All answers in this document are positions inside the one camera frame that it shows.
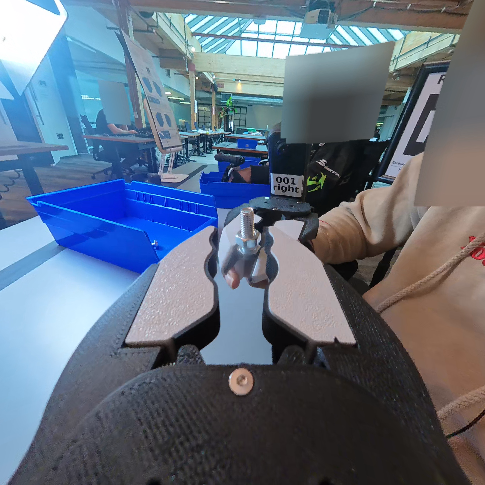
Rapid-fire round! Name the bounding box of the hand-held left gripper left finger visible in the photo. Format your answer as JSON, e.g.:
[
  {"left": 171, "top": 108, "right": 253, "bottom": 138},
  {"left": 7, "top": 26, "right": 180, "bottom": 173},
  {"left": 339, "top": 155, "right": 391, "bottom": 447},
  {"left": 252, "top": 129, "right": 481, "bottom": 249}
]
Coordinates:
[{"left": 125, "top": 226, "right": 223, "bottom": 357}]

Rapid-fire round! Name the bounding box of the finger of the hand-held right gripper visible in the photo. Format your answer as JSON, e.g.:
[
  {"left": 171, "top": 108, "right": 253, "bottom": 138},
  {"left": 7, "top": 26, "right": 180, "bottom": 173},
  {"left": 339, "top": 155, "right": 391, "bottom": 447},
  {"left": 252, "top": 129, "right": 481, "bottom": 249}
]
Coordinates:
[{"left": 272, "top": 220, "right": 305, "bottom": 241}]

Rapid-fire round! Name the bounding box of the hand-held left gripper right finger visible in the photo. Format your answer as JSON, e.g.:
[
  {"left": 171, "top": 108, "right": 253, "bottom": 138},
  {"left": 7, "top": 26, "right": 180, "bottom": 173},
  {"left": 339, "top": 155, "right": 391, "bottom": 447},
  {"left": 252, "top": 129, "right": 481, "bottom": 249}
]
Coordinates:
[{"left": 262, "top": 226, "right": 357, "bottom": 358}]

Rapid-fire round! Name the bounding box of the silver threaded bolt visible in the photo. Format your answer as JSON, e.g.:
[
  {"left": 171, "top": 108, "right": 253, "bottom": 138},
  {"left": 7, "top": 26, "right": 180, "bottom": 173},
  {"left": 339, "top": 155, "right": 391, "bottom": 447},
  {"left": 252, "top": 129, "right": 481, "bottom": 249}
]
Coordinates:
[{"left": 239, "top": 208, "right": 258, "bottom": 245}]

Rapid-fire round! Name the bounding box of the person's right forearm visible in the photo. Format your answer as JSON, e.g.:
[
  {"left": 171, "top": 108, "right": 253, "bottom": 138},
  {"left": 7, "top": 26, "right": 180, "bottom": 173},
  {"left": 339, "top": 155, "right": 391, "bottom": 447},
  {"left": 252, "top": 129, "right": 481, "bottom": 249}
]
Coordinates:
[{"left": 312, "top": 182, "right": 425, "bottom": 266}]

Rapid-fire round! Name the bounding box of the black chair armrest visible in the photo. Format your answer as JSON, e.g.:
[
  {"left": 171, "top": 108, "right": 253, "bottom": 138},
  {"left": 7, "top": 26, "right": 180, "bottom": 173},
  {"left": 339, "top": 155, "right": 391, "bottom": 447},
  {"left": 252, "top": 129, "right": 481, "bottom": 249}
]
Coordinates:
[{"left": 322, "top": 260, "right": 359, "bottom": 281}]

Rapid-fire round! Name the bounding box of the person's beige hoodie torso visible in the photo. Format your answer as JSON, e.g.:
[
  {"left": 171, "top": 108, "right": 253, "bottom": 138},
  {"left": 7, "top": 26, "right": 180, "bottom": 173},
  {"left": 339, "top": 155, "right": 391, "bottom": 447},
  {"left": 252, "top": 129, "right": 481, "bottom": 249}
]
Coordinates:
[{"left": 364, "top": 152, "right": 485, "bottom": 485}]

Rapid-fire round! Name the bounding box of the black white banner stand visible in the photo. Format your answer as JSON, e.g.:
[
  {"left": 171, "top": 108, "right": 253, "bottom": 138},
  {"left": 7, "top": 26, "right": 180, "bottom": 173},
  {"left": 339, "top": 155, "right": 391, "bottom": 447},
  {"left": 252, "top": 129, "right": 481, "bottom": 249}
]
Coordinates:
[{"left": 379, "top": 62, "right": 449, "bottom": 182}]

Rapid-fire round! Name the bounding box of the wooden desk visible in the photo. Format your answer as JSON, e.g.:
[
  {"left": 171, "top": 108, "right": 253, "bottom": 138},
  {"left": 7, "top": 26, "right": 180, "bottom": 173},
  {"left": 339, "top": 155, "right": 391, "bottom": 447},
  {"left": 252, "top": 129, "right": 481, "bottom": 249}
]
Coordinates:
[
  {"left": 84, "top": 133, "right": 160, "bottom": 179},
  {"left": 0, "top": 140, "right": 70, "bottom": 196}
]

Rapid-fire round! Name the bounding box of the cardboard sign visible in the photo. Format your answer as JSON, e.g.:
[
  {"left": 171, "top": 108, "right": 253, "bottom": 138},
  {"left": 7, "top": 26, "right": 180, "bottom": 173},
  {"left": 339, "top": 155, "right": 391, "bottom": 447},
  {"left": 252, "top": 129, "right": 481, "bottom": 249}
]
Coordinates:
[{"left": 122, "top": 32, "right": 190, "bottom": 182}]

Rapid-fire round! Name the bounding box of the ceiling projector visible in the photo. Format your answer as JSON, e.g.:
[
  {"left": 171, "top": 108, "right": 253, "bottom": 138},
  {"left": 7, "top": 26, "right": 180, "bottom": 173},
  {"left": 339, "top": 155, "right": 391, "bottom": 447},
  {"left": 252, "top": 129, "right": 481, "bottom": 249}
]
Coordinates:
[{"left": 301, "top": 8, "right": 338, "bottom": 40}]

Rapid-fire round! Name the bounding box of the studio softbox light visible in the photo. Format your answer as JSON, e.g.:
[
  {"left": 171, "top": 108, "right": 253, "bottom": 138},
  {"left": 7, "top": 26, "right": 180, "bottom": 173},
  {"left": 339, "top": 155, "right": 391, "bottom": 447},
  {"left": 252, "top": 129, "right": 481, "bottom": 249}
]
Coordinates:
[{"left": 0, "top": 0, "right": 69, "bottom": 99}]

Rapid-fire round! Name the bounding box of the beige hoodie drawstring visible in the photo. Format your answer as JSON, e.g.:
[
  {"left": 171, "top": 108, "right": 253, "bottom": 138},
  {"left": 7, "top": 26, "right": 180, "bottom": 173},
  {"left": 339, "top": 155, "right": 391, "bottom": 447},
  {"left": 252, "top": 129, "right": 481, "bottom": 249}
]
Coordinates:
[{"left": 375, "top": 231, "right": 485, "bottom": 315}]

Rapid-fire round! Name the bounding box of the black earphone cable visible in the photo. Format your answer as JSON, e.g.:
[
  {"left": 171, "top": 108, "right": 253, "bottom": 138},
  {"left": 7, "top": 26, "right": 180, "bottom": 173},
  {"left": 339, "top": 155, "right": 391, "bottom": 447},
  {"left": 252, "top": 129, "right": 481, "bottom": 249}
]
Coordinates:
[{"left": 447, "top": 426, "right": 485, "bottom": 442}]

